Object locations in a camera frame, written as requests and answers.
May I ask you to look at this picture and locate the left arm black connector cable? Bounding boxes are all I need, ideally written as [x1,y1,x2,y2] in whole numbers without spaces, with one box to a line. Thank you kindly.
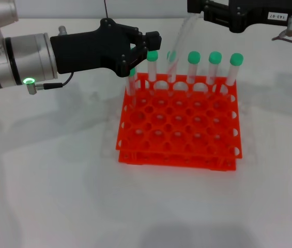
[26,71,74,96]

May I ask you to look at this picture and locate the orange test tube rack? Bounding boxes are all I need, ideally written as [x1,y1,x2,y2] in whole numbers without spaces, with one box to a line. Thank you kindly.
[115,72,243,172]

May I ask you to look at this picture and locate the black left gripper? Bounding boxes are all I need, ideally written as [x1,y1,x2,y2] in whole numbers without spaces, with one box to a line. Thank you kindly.
[50,18,163,78]

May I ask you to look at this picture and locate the clear test tube green cap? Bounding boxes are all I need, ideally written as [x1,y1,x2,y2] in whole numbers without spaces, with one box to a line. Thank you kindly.
[206,51,222,99]
[125,67,137,108]
[145,50,159,95]
[223,53,244,100]
[166,50,180,96]
[187,51,202,98]
[167,14,203,75]

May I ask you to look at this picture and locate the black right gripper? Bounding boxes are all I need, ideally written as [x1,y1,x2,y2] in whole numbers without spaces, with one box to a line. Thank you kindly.
[187,0,292,34]

